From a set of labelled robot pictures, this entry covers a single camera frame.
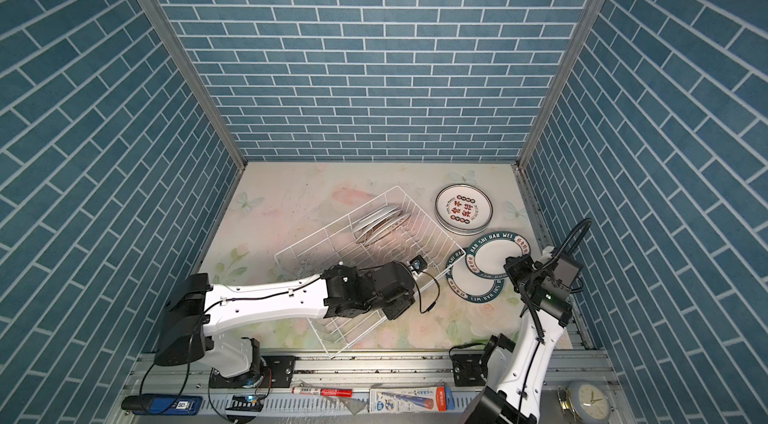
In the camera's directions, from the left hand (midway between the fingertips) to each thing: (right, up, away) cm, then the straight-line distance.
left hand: (408, 293), depth 74 cm
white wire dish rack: (-24, +8, +20) cm, 32 cm away
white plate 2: (+24, +6, +14) cm, 28 cm away
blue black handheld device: (-55, -22, -8) cm, 60 cm away
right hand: (+27, +8, +5) cm, 29 cm away
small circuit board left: (-39, -26, -2) cm, 47 cm away
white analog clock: (+41, -22, -7) cm, 47 cm away
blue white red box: (0, -24, -5) cm, 24 cm away
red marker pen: (-19, -22, -4) cm, 29 cm away
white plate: (+20, +19, +28) cm, 40 cm away
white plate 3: (+19, -3, +12) cm, 22 cm away
